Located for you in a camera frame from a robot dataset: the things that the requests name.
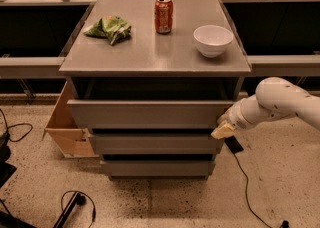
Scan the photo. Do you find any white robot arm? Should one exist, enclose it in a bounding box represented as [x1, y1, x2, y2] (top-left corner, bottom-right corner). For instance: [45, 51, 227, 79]
[211, 77, 320, 139]

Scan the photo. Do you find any white bowl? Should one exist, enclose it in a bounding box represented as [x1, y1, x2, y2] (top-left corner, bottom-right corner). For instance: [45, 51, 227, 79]
[193, 25, 234, 58]

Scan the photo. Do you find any grey rail left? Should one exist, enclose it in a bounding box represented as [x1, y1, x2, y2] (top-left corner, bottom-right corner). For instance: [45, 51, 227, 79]
[0, 57, 64, 79]

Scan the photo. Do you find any black floor cable left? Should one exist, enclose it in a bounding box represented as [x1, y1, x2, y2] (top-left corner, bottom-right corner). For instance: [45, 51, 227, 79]
[0, 107, 34, 143]

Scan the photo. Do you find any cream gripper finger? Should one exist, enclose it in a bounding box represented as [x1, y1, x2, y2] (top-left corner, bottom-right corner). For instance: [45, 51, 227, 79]
[211, 122, 235, 140]

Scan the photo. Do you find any grey drawer cabinet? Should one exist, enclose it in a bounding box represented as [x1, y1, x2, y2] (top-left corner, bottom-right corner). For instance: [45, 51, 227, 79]
[59, 0, 252, 181]

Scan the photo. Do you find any black stand with cable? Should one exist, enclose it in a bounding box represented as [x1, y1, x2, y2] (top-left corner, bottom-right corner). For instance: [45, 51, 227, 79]
[53, 190, 97, 228]

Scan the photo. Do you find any black floor cable right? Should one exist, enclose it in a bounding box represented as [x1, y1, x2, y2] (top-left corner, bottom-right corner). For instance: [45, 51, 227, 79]
[233, 151, 290, 228]

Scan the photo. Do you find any grey rail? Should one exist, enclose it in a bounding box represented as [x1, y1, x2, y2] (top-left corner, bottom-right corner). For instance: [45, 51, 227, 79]
[247, 55, 320, 77]
[0, 57, 64, 79]

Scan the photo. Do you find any cardboard box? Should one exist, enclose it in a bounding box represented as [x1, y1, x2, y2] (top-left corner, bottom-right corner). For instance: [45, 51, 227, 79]
[45, 83, 96, 158]

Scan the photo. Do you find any grey rail right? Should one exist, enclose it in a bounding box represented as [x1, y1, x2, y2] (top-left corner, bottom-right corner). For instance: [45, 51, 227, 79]
[247, 55, 320, 77]

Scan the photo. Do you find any green chip bag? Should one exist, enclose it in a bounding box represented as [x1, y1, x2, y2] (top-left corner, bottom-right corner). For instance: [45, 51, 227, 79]
[83, 16, 131, 45]

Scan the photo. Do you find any orange soda can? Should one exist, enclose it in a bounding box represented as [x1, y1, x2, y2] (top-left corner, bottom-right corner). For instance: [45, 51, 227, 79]
[154, 0, 173, 34]

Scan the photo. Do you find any black floor cable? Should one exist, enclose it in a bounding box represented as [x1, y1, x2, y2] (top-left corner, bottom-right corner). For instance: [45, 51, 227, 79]
[233, 151, 290, 228]
[0, 107, 34, 143]

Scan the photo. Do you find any grey bottom drawer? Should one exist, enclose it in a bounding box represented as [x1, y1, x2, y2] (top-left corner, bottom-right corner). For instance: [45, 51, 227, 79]
[100, 155, 215, 178]

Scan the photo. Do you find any grey drawer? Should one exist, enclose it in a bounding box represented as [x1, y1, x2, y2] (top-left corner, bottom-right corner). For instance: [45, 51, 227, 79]
[89, 129, 223, 155]
[100, 155, 215, 178]
[67, 100, 232, 129]

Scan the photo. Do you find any grey middle drawer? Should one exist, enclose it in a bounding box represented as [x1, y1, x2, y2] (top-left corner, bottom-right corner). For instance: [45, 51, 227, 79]
[89, 129, 223, 155]

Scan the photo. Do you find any black flat floor device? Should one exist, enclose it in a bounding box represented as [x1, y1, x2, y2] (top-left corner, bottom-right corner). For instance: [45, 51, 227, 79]
[225, 136, 244, 154]

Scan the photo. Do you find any grey top drawer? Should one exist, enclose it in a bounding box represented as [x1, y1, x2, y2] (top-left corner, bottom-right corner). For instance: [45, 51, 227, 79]
[67, 100, 232, 129]

